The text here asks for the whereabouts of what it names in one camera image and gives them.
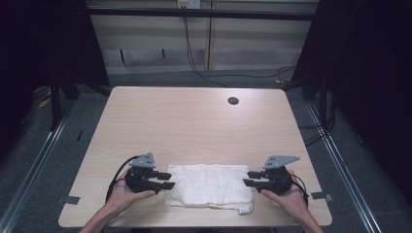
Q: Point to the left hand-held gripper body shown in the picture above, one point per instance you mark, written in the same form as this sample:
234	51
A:
141	179

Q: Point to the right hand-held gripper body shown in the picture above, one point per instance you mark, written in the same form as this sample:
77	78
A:
277	181

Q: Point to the white towel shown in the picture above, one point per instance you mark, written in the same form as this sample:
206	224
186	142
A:
209	186

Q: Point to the person's left hand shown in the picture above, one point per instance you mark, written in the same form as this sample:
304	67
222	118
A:
124	197

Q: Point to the person's right hand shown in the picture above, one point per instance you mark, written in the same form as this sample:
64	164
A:
291	202

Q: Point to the grey tape strip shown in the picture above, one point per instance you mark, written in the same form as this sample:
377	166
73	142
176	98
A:
68	200
322	196

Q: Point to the small black floor strip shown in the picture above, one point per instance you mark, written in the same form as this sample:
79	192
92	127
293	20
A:
79	136

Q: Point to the dark round table grommet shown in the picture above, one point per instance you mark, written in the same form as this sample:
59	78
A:
233	100

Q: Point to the black metal stand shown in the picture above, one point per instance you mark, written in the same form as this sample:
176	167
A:
55	103

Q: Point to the yellow floor marker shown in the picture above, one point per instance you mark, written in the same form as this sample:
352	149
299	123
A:
44	102

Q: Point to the dark curtain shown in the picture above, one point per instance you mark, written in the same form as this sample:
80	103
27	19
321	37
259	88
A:
366	81
42	48

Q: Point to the aluminium floor rail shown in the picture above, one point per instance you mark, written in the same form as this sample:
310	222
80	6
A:
343	168
35	168

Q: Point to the black horizontal frame bar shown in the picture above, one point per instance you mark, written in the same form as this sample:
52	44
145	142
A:
200	14

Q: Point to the white wall outlet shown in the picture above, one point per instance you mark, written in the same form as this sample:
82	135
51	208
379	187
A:
188	4

